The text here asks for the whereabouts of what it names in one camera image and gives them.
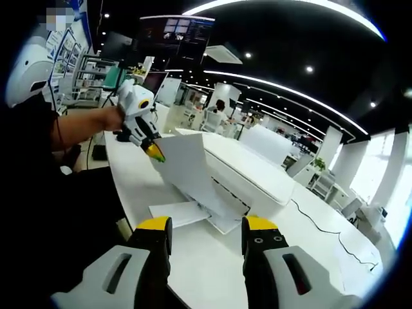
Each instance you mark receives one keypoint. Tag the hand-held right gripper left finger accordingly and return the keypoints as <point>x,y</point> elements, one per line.
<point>125,277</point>

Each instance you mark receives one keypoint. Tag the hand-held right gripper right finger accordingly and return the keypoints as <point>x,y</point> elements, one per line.
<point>289,277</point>

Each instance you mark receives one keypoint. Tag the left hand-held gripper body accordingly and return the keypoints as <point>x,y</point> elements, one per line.
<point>135,103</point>

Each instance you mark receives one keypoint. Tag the white printer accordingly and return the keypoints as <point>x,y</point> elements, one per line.
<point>257,180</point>

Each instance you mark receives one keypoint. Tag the person's left hand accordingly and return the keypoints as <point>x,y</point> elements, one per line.
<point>116,119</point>

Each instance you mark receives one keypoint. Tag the open laptop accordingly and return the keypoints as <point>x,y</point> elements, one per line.
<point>155,84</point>

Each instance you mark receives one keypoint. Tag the black floor box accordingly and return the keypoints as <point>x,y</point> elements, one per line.
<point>99,153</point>

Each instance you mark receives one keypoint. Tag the metal shelf rack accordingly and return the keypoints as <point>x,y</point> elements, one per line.
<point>93,83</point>

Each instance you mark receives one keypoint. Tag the black monitor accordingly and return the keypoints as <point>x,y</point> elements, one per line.
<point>116,45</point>

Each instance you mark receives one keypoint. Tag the white office chair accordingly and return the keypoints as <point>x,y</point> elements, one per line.
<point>210,122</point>

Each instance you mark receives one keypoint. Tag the hanging dark display screen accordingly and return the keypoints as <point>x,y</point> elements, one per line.
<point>177,35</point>

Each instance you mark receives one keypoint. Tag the white shelf cart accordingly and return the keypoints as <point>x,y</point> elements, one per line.
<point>322,186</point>

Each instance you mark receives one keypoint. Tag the ceiling air conditioner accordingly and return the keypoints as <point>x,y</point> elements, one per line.
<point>223,53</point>

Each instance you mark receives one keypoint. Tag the person in black shirt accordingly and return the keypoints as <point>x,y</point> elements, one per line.
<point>48,209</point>

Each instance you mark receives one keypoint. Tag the white robot body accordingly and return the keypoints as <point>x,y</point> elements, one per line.
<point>27,74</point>

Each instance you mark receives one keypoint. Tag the potted green plant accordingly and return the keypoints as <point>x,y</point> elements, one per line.
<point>319,164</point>

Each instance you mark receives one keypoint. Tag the blue framed wall poster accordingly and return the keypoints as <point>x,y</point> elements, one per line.
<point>69,48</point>

